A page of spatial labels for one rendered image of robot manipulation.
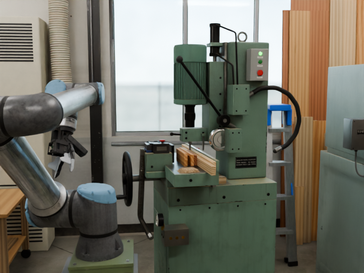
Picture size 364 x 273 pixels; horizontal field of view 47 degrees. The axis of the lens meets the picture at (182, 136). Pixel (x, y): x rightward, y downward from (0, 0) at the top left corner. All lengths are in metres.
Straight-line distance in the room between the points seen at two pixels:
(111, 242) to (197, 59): 1.01
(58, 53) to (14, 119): 2.26
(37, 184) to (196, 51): 1.07
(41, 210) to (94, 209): 0.19
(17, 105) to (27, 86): 2.14
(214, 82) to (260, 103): 0.27
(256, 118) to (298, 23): 1.62
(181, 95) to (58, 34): 1.53
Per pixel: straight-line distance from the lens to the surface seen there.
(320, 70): 3.78
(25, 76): 3.36
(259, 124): 2.26
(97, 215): 1.66
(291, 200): 3.17
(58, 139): 1.84
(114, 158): 3.62
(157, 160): 2.10
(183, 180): 1.90
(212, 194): 2.12
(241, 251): 2.27
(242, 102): 2.13
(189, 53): 2.16
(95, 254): 1.70
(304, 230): 3.69
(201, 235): 2.16
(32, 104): 1.23
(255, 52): 2.18
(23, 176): 1.46
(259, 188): 2.20
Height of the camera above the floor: 1.30
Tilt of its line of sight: 7 degrees down
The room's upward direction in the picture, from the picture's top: straight up
